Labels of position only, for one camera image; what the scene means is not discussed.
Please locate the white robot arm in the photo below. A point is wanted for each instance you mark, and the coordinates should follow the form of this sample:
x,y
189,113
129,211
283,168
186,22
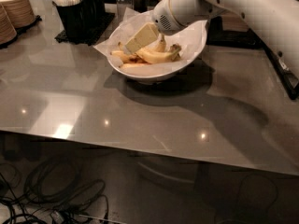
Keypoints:
x,y
275,22

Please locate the white paper liner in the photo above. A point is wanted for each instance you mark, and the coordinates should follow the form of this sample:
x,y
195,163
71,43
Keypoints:
x,y
193,38

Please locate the spotted yellow banana left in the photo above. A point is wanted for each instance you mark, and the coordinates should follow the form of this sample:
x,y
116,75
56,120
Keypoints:
x,y
126,58

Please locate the black napkin dispenser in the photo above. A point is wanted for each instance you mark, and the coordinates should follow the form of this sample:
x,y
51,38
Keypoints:
x,y
217,35

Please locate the small yellow banana behind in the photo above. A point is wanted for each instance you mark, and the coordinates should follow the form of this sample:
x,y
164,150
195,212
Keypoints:
x,y
120,46

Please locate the large yellow banana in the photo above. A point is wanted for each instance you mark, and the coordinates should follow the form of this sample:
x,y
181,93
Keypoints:
x,y
154,57

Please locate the black cutlery holder front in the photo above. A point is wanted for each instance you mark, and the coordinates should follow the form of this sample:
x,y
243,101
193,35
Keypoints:
x,y
72,21

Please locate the white bowl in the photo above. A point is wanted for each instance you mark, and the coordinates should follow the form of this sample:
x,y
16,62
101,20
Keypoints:
x,y
183,62

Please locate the black cutlery holder rear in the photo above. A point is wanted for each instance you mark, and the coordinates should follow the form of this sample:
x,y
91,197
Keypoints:
x,y
92,11

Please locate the yellow banana with upright stem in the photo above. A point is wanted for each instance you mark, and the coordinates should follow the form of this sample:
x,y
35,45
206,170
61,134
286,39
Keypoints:
x,y
161,45

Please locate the stack of paper bowls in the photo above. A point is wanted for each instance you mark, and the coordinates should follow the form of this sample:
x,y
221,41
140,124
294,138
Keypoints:
x,y
19,12

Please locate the pale banana at front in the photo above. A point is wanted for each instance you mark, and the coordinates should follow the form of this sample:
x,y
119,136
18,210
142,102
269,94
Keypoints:
x,y
132,65

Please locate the black cutlery holder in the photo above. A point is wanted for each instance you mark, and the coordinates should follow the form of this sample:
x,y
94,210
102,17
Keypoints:
x,y
72,21
92,11

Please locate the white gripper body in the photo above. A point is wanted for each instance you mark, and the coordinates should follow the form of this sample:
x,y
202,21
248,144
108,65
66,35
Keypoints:
x,y
163,19

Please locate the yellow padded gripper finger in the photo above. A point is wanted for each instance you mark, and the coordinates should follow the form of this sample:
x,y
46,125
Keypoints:
x,y
147,34

